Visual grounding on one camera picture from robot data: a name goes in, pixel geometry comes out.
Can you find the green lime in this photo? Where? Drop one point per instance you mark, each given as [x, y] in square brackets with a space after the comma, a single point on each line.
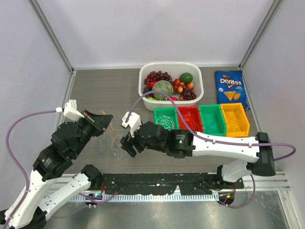
[186, 78]

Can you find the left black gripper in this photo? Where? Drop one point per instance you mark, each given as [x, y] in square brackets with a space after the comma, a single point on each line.
[100, 121]

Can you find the green speckled melon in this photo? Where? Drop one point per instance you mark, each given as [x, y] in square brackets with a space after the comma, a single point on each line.
[164, 87]

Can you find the right green plastic bin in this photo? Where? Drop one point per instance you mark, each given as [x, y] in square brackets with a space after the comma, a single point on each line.
[213, 120]

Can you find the red yellow cherry cluster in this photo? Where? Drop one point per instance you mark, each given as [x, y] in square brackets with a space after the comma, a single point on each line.
[181, 87]

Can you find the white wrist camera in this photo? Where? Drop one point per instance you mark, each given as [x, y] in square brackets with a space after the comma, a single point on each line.
[133, 121]
[70, 110]

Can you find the blue Doritos chip bag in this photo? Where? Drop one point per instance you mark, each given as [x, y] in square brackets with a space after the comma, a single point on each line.
[230, 88]

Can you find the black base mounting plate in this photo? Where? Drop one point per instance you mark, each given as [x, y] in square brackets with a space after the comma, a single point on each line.
[160, 184]

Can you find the dark red grape bunch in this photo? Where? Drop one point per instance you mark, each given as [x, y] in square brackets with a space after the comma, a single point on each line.
[187, 94]

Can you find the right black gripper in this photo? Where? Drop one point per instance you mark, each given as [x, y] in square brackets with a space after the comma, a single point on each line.
[127, 145]

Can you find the red plastic bin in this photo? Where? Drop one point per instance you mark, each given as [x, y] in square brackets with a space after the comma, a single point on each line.
[192, 117]

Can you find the yellow plastic bin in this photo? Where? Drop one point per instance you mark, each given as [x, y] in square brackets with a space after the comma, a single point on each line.
[236, 120]

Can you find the dark blue grape bunch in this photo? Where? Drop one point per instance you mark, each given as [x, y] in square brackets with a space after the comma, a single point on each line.
[147, 89]

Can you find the white plastic fruit basket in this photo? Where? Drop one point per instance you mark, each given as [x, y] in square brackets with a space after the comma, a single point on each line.
[175, 69]

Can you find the left green plastic bin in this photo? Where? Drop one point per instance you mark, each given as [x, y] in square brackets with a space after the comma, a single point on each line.
[167, 118]

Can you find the green plastic bin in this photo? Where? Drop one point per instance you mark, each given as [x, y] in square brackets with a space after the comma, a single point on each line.
[167, 118]
[213, 120]

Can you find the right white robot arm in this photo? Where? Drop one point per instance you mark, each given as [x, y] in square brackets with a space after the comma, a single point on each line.
[252, 155]

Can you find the white slotted cable duct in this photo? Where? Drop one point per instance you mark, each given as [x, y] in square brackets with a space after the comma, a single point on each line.
[175, 197]

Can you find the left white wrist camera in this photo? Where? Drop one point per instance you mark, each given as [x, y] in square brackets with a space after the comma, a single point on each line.
[70, 110]

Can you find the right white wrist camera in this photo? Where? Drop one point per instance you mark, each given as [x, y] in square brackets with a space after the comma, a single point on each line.
[133, 121]

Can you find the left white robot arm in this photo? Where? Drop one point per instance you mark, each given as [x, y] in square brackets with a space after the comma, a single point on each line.
[32, 208]

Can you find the red apple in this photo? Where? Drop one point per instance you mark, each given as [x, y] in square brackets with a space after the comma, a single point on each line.
[174, 98]

